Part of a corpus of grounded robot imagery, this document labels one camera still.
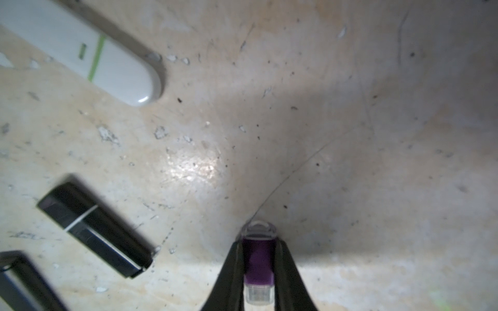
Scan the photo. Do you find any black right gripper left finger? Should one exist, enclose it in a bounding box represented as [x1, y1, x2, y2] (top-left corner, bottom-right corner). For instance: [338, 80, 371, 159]
[201, 241, 245, 311]

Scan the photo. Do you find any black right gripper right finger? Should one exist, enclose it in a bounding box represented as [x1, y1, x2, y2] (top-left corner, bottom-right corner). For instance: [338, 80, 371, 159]
[274, 238, 317, 311]

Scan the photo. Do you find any purple usb flash drive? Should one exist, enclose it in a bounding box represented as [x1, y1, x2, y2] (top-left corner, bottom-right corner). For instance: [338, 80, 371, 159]
[241, 220, 277, 306]

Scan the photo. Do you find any black usb drive white stripe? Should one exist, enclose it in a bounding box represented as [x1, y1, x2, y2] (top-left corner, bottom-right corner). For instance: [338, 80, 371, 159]
[37, 181, 155, 279]

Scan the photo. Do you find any black usb flash drive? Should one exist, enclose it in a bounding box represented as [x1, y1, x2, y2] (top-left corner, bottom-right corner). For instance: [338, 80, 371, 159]
[1, 251, 67, 310]

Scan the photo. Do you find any white usb flash drive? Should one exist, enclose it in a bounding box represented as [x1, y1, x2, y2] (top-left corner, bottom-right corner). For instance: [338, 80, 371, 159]
[1, 1, 162, 107]

